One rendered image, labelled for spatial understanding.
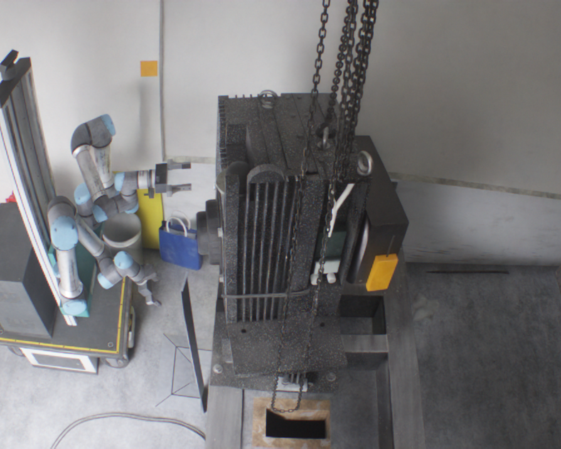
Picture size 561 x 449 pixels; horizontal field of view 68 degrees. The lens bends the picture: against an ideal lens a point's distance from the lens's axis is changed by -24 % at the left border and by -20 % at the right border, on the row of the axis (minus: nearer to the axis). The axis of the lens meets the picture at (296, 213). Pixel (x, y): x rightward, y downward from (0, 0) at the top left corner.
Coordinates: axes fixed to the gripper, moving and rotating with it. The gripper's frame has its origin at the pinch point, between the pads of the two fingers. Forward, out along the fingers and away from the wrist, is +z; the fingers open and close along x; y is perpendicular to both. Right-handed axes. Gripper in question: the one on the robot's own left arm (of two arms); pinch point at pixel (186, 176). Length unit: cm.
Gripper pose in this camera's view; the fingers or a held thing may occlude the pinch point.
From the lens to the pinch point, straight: 203.5
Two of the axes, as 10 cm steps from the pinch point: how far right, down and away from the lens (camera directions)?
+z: 9.8, -0.5, 2.0
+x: -1.8, -7.0, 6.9
